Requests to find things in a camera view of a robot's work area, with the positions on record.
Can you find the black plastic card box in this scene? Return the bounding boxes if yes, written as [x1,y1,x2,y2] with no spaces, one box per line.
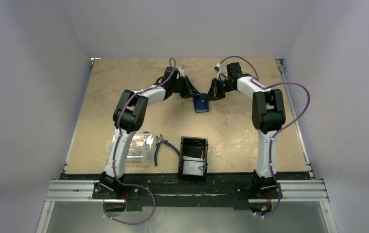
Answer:
[178,136,208,182]

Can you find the white card stack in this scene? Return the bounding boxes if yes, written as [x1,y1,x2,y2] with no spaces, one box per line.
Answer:
[182,156,204,176]

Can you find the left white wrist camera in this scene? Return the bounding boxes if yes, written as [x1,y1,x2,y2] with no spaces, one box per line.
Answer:
[177,64,187,78]

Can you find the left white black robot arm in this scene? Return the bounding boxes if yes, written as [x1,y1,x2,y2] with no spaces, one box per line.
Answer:
[92,65,199,199]

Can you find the blue handled pliers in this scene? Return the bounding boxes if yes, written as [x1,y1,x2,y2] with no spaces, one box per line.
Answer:
[154,134,182,166]

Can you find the black aluminium mounting rail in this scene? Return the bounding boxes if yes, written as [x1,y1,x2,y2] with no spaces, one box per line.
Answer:
[46,172,328,211]

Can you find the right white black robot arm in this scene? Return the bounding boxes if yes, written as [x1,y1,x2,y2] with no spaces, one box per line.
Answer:
[205,62,286,198]

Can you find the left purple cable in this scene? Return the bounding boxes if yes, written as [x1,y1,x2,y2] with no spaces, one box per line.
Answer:
[102,58,177,226]

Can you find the clear plastic parts box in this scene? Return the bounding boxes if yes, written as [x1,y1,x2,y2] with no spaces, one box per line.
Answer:
[118,130,155,162]

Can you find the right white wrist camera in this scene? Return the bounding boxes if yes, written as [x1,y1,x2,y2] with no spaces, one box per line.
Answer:
[214,63,228,81]

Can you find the blue leather card holder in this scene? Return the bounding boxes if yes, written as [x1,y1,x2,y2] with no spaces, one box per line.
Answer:
[193,93,209,113]

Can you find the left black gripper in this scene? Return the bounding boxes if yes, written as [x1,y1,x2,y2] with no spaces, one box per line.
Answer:
[172,77,200,100]

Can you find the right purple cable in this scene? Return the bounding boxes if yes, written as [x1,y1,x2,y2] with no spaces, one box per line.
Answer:
[216,56,311,219]

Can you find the purple cable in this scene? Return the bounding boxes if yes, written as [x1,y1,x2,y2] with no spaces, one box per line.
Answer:
[102,58,177,226]
[216,56,311,219]

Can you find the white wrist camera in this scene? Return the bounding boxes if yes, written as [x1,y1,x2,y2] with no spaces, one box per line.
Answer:
[177,64,187,78]
[214,63,228,81]

